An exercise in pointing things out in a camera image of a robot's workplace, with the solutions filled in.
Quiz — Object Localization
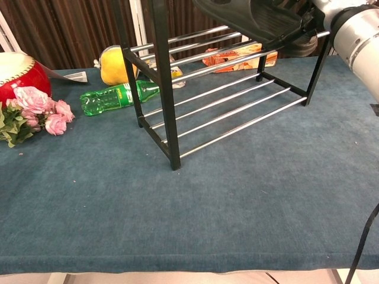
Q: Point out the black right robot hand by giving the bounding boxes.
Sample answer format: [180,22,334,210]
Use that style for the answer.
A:
[277,5,320,59]

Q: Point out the black rubber slipper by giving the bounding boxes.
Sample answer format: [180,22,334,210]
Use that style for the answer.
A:
[192,0,309,50]

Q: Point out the black shoe rack chrome bars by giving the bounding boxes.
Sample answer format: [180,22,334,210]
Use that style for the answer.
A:
[111,0,332,172]

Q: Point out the orange snack package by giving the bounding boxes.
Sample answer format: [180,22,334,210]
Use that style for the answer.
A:
[201,43,278,73]

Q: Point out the clear plastic yellow wrapper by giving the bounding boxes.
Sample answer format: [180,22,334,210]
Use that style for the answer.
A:
[147,57,187,89]

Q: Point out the yellow plush toy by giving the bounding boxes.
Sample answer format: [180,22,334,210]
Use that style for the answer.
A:
[94,44,139,86]

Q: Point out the green plastic soda bottle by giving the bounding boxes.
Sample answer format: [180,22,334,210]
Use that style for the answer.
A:
[79,80,160,117]

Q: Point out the blue carpet table cover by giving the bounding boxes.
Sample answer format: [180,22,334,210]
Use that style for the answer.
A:
[0,56,379,275]

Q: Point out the brown pleated curtain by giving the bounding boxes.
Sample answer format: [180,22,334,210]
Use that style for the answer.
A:
[0,0,379,70]

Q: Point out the white printed paper sheet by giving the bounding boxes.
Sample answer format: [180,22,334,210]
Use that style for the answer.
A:
[44,67,88,84]

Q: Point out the pink artificial rose bouquet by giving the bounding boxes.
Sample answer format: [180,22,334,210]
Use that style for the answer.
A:
[0,86,76,149]

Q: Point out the red drum white skin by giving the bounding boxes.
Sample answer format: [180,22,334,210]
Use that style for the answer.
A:
[0,51,53,107]

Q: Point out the white frame post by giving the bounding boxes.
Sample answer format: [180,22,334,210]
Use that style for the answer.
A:
[0,11,20,54]
[128,0,150,59]

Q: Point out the black cable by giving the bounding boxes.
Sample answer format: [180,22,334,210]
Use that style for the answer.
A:
[344,202,379,284]

